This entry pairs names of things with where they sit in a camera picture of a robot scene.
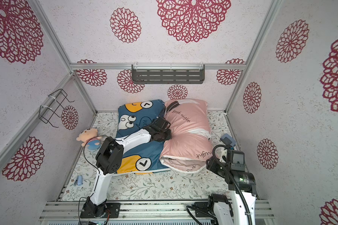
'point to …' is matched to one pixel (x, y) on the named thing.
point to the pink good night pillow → (190, 146)
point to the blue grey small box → (227, 139)
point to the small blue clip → (79, 181)
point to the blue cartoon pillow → (134, 116)
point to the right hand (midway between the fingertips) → (210, 161)
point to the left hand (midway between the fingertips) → (170, 135)
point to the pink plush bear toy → (92, 140)
